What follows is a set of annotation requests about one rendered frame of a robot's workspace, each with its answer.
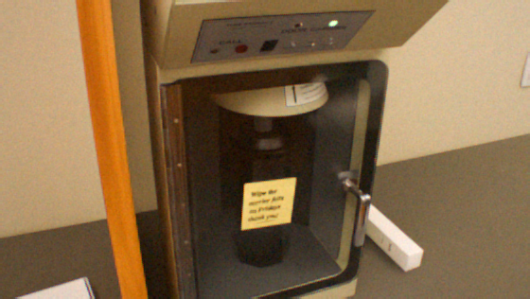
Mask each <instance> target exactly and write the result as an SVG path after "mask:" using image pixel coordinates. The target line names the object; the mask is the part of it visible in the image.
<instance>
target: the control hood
mask: <svg viewBox="0 0 530 299"><path fill-rule="evenodd" d="M449 1H450V0H152V6H153V27H154V38H155V48H156V54H155V59H156V63H157V64H158V66H159V67H161V68H162V69H169V68H179V67H188V66H199V65H208V64H209V63H219V62H238V61H248V60H257V59H269V58H278V57H288V56H298V55H308V54H318V53H327V52H337V53H338V52H347V51H357V50H366V49H377V48H386V47H389V48H396V47H402V46H403V45H404V44H405V43H406V42H407V41H408V40H409V39H411V38H412V37H413V36H414V35H415V34H416V33H417V32H418V31H419V30H420V29H421V28H422V27H423V26H424V25H425V24H426V23H427V22H428V21H429V20H431V19H432V18H433V17H434V15H435V14H436V13H437V12H438V11H439V10H440V9H442V8H443V7H444V6H446V5H447V3H448V2H449ZM353 10H356V11H368V10H375V12H374V14H373V15H372V16H371V17H370V18H369V20H367V21H366V23H365V24H364V26H363V27H362V28H361V29H360V31H359V32H358V33H357V34H356V35H355V37H354V38H353V39H352V40H351V41H350V42H349V44H348V45H347V46H346V47H345V48H344V49H343V50H337V49H333V50H323V51H313V52H303V53H292V54H282V55H272V56H262V57H252V58H241V59H232V60H221V61H211V62H201V63H190V61H191V58H192V54H193V50H194V47H195V45H196V43H197V41H198V37H199V34H200V30H201V27H202V23H203V20H216V19H230V18H232V17H246V16H262V15H277V14H293V13H300V14H308V13H323V12H338V11H353Z"/></svg>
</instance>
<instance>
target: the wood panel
mask: <svg viewBox="0 0 530 299"><path fill-rule="evenodd" d="M75 6H76V11H77V16H78V28H79V37H80V40H79V43H80V49H81V54H82V59H83V62H82V65H83V71H84V76H85V82H86V88H87V89H86V94H87V99H88V104H89V110H90V116H91V121H92V127H93V138H94V144H95V150H96V156H97V166H98V172H99V178H100V183H101V189H102V195H103V200H104V206H105V212H106V218H107V220H108V223H109V229H110V235H111V241H112V246H113V252H114V258H115V267H116V269H117V274H118V278H119V284H120V289H121V295H122V299H148V295H147V288H146V280H145V274H144V271H143V267H142V259H141V252H140V245H139V237H138V230H137V225H136V223H135V215H134V208H133V194H132V187H131V180H130V172H129V165H128V157H127V150H126V142H125V135H124V128H123V120H122V113H121V106H120V101H121V98H120V92H119V84H118V76H117V70H116V54H115V42H114V34H113V33H114V28H113V20H112V13H111V10H112V7H111V0H76V5H75Z"/></svg>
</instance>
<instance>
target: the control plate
mask: <svg viewBox="0 0 530 299"><path fill-rule="evenodd" d="M374 12H375V10H368V11H356V10H353V11H338V12H323V13H308V14H300V13H293V14H277V15H262V16H246V17H232V18H230V19H216V20H203V23H202V27H201V30H200V34H199V37H198V41H197V43H196V45H195V47H194V50H193V54H192V58H191V61H190V63H201V62H211V61H221V60H232V59H241V58H252V57H262V56H272V55H282V54H292V53H303V52H313V51H323V50H333V49H337V50H343V49H345V47H346V46H347V45H348V44H349V42H350V41H351V40H352V39H353V38H354V37H355V35H356V34H357V33H358V32H359V31H360V29H361V28H362V27H363V26H364V24H365V23H366V21H367V20H369V18H370V17H371V16H372V15H373V14H374ZM332 21H338V24H337V25H336V26H329V25H328V24H329V23H330V22H332ZM299 22H300V23H302V25H301V26H300V27H298V28H294V27H292V26H293V25H294V24H295V23H299ZM329 38H332V39H334V40H333V44H330V43H329V42H327V39H329ZM312 39H315V40H316V42H315V45H311V44H309V41H310V40H312ZM270 40H279V41H278V43H277V44H276V46H275V48H274V50H273V51H265V52H260V49H261V48H262V46H263V45H264V43H265V41H270ZM292 41H296V44H295V47H292V46H291V45H289V42H292ZM242 44H246V45H247V46H248V49H247V51H245V52H243V53H237V52H236V50H235V48H236V47H237V46H239V45H242ZM212 48H219V49H220V51H219V52H217V53H211V52H210V50H211V49H212Z"/></svg>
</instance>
